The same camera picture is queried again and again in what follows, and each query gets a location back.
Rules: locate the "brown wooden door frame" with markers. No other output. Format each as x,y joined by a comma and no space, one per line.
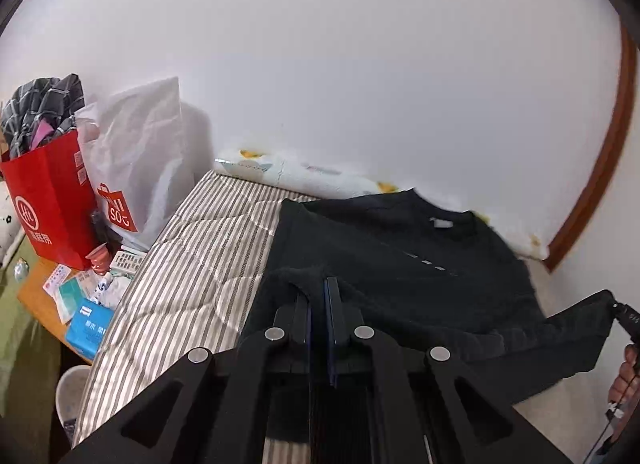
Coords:
600,169

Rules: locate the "white slipper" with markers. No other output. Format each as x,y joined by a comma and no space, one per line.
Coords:
72,394

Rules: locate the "person's right hand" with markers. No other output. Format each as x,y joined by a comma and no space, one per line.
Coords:
627,374

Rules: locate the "clear plastic object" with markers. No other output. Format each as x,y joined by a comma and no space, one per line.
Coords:
20,270

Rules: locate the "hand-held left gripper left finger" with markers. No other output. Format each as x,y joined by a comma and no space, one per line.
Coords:
302,324

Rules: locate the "white plastic bag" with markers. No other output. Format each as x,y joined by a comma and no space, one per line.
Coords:
140,154

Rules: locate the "black sweatshirt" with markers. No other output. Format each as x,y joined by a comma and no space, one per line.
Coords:
400,264

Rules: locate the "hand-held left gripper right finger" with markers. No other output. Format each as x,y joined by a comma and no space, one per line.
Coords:
331,324

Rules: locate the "blue tissue pack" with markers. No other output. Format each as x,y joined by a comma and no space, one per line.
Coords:
90,329

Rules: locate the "white red card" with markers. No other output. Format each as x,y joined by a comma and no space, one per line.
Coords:
56,280

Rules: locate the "white printed packet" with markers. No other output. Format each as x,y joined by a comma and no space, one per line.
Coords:
112,289

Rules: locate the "wooden nightstand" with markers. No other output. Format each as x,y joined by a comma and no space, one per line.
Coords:
37,304

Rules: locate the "grey plaid cloth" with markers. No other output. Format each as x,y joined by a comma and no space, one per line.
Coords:
30,109

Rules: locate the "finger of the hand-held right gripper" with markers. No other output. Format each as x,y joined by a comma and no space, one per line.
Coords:
627,319

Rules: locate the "red paper bag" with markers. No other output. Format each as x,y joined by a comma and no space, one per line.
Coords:
50,204

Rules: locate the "teal white packet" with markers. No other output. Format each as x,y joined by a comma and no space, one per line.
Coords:
70,301

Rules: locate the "white remote control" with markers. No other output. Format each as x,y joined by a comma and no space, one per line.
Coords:
127,261

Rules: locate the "striped quilted pad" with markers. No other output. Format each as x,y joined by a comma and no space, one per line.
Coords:
175,269

